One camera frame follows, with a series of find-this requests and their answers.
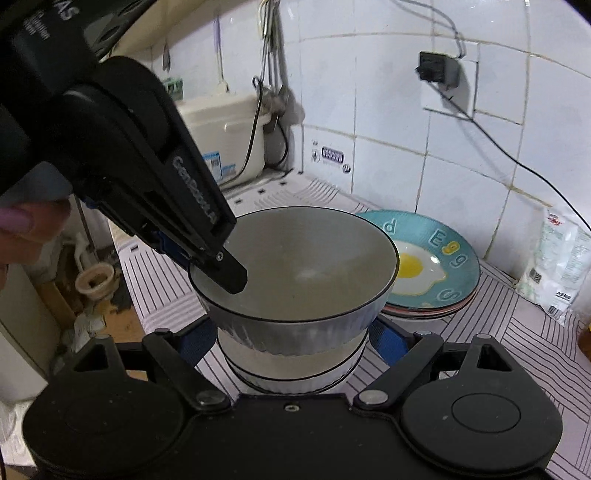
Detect black power adapter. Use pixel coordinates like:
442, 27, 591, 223
415, 50, 461, 90

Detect metal hanging utensil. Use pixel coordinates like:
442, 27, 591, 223
252, 0, 293, 126

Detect beige pipe fitting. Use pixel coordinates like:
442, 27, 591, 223
75, 263, 116, 295

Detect person's left hand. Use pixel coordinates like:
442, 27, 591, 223
0, 200, 71, 291

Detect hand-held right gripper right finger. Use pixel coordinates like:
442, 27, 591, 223
353, 318, 514, 412

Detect amber oil bottle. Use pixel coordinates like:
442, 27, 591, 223
575, 323, 591, 363

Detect white wall socket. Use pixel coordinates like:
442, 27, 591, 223
420, 41, 481, 119

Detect white rice cooker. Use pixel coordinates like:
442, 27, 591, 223
177, 89, 274, 188

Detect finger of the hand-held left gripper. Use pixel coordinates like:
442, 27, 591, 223
143, 215, 249, 295
131, 226, 193, 272

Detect black rice cooker cable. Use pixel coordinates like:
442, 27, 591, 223
217, 76, 289, 185

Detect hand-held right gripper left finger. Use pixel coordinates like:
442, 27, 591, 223
73, 318, 232, 412

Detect red label plastic bag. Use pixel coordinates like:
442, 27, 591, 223
514, 207, 591, 327

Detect wall sticker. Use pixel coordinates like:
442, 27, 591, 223
310, 137, 352, 175

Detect blue fried egg print plate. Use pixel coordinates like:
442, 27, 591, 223
355, 210, 482, 311

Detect carrot and rabbit print plate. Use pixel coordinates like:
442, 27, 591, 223
381, 277, 479, 319

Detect long black power cable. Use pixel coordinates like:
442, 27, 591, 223
441, 80, 591, 234

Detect white bowl with black rim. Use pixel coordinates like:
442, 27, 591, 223
217, 330, 370, 396
188, 206, 400, 357

